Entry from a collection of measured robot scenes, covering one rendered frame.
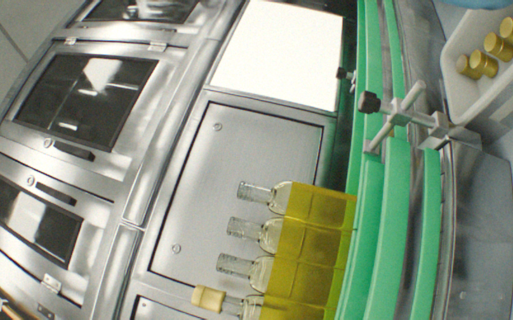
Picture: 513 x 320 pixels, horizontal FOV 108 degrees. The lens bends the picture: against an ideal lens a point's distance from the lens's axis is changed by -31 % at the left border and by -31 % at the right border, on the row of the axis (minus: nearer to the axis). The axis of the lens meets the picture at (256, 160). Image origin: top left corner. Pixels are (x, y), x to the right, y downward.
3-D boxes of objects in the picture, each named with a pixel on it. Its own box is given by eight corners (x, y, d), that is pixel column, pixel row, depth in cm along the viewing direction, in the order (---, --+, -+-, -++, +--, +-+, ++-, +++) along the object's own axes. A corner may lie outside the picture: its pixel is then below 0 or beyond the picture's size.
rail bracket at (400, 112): (407, 151, 41) (338, 133, 42) (467, 92, 25) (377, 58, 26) (407, 167, 39) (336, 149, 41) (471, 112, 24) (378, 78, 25)
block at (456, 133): (446, 156, 38) (413, 146, 39) (480, 129, 30) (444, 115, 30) (447, 176, 37) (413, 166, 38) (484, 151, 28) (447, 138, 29)
